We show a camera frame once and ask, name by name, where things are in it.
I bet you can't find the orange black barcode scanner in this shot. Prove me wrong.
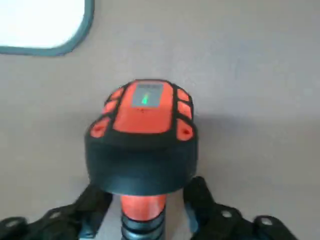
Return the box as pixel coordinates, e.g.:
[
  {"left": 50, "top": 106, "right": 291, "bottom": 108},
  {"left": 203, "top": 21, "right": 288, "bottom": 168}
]
[{"left": 83, "top": 78, "right": 201, "bottom": 240}]

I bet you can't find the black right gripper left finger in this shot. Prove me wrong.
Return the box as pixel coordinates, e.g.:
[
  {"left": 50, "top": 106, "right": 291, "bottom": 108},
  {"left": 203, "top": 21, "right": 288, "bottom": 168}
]
[{"left": 0, "top": 184, "right": 113, "bottom": 240}]

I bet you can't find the white board with dark rim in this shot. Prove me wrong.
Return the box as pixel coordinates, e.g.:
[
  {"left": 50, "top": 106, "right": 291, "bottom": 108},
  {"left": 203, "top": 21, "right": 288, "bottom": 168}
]
[{"left": 0, "top": 0, "right": 96, "bottom": 57}]

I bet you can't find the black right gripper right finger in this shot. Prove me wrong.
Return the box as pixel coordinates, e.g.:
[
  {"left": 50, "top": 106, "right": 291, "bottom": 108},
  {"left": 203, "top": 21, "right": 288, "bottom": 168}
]
[{"left": 183, "top": 176, "right": 301, "bottom": 240}]

